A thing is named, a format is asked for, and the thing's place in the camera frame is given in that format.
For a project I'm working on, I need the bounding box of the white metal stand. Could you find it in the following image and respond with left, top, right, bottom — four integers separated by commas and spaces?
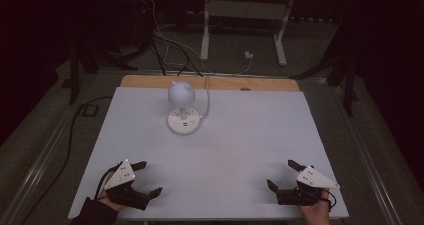
199, 0, 298, 67

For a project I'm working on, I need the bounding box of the long black floor cable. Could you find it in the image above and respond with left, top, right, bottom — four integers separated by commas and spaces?
19, 95, 114, 225

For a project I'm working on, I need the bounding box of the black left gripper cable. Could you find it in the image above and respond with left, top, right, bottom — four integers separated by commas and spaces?
94, 164, 122, 200

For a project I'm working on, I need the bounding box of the white lamp cable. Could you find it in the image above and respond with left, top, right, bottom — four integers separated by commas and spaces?
198, 56, 253, 120

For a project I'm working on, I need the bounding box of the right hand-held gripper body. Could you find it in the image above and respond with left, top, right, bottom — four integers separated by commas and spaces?
275, 165, 341, 207

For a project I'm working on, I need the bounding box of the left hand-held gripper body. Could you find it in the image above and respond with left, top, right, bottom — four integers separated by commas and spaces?
101, 159, 151, 211

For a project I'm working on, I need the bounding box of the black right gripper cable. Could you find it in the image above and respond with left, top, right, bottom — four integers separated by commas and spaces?
321, 188, 338, 210

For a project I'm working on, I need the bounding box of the white table sheet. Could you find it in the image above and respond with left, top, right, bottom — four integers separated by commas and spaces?
67, 86, 350, 221

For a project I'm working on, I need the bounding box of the white round-shade table lamp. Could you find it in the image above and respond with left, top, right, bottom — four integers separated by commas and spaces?
166, 80, 202, 136

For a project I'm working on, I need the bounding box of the bundle of black cables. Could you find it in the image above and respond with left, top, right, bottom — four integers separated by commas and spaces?
150, 34, 204, 78

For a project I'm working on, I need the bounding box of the person's left hand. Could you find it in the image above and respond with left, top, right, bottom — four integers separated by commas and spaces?
98, 188, 126, 213

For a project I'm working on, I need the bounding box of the black square floor plate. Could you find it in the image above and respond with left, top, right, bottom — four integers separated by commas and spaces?
81, 103, 100, 117

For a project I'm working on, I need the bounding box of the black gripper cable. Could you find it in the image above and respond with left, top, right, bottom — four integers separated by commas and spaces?
94, 164, 122, 200
321, 188, 338, 210

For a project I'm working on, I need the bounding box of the thin white cable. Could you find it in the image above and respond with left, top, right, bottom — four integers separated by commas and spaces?
144, 0, 188, 68

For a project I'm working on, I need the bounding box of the metal floor rail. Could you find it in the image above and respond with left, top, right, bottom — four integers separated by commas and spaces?
0, 109, 80, 225
332, 84, 405, 225

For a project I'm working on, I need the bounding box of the black tripod stand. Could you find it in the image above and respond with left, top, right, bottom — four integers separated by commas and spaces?
67, 39, 140, 106
289, 18, 362, 118

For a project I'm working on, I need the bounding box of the person's right hand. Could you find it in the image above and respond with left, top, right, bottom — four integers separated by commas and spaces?
298, 189, 333, 225

